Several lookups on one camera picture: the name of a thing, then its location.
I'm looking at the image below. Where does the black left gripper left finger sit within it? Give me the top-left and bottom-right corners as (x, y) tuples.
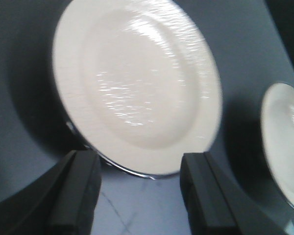
(0, 150), (101, 235)

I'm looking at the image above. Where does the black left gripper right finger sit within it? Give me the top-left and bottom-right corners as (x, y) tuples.
(180, 152), (285, 235)

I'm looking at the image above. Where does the beige plate with black rim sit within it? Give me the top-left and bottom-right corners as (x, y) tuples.
(51, 0), (222, 178)

